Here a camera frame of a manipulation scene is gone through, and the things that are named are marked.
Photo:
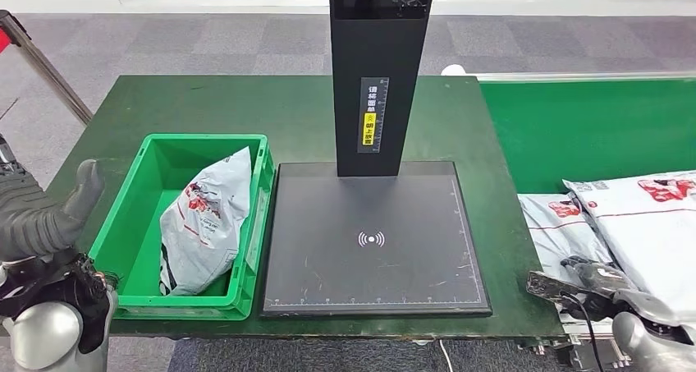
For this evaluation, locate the green plastic crate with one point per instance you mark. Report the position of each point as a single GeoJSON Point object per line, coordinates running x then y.
{"type": "Point", "coordinates": [136, 239]}

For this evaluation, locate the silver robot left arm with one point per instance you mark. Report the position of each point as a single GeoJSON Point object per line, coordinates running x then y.
{"type": "Point", "coordinates": [43, 331]}

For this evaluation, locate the black inbound scanning machine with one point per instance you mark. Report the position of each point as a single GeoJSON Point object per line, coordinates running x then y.
{"type": "Point", "coordinates": [375, 260]}

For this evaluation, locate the green conveyor belt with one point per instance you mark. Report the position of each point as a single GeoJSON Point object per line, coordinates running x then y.
{"type": "Point", "coordinates": [587, 135]}

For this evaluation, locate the white conveyor roller end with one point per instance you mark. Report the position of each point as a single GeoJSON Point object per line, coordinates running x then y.
{"type": "Point", "coordinates": [452, 70]}

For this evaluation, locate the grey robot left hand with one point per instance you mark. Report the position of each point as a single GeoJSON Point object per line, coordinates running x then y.
{"type": "Point", "coordinates": [38, 222]}

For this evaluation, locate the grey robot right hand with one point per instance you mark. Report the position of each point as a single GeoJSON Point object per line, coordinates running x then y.
{"type": "Point", "coordinates": [601, 280]}

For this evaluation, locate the metal barrier pole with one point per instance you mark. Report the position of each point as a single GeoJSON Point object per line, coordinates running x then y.
{"type": "Point", "coordinates": [49, 73]}

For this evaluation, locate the grey poly mailer parcel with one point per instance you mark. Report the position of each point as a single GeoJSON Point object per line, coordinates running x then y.
{"type": "Point", "coordinates": [212, 228]}
{"type": "Point", "coordinates": [658, 239]}
{"type": "Point", "coordinates": [560, 233]}

